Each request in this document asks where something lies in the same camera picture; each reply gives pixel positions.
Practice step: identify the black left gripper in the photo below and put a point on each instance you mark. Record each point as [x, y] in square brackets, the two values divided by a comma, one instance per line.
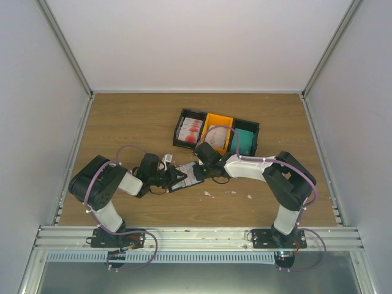
[173, 180]

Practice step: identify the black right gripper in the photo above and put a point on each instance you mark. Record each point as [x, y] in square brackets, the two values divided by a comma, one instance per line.
[198, 174]

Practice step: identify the black leather card holder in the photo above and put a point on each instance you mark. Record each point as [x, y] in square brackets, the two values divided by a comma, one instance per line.
[173, 189]

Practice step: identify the white red credit card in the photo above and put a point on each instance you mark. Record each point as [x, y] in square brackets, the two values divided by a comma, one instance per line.
[187, 168]

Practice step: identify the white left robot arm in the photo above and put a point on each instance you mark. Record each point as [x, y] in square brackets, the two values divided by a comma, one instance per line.
[95, 185]

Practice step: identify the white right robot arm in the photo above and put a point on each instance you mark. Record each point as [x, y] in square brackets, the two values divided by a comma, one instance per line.
[292, 185]

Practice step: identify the red white card stack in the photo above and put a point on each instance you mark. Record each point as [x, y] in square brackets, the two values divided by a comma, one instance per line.
[189, 130]

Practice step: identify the teal card stack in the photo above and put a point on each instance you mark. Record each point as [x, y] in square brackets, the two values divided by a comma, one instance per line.
[246, 139]

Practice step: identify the black left storage bin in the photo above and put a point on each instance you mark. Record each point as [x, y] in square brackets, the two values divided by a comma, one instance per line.
[190, 114]

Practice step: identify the black storage bin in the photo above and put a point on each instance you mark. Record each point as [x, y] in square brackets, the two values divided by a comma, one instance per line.
[190, 114]
[250, 126]

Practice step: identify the yellow middle storage bin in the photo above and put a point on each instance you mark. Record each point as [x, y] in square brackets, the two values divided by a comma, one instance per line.
[213, 120]

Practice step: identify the black right storage bin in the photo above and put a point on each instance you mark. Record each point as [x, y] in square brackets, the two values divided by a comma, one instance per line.
[250, 126]

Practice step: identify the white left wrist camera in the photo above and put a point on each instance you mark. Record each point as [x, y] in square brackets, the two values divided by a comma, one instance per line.
[166, 161]

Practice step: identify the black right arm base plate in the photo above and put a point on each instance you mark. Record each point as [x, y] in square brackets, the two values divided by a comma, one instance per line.
[264, 239]

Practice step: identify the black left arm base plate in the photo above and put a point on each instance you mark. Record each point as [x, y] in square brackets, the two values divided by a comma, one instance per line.
[134, 239]

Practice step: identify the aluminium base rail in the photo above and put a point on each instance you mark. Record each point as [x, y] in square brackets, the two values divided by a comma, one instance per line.
[209, 239]

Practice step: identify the grey slotted cable duct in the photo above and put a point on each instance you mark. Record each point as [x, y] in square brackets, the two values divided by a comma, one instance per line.
[164, 257]

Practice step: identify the aluminium corner post left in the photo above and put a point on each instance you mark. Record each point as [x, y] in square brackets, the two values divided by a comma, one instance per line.
[60, 37]

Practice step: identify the aluminium corner post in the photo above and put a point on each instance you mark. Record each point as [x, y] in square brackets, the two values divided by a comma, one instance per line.
[342, 27]
[60, 37]

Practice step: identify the aluminium corner post right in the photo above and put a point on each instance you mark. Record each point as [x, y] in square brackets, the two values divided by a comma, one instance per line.
[342, 27]

